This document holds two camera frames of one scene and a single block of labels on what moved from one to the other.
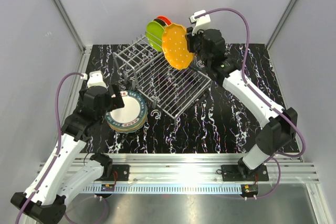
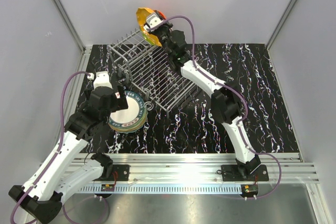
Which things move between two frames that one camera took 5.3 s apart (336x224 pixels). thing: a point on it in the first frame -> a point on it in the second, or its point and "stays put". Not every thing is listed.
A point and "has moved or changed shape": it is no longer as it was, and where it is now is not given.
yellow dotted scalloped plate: [176, 52] has moved or changed shape
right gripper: [189, 34] -> [167, 25]
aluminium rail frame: [206, 169] stays put
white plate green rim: [132, 114] stays put
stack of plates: [126, 121] stays put
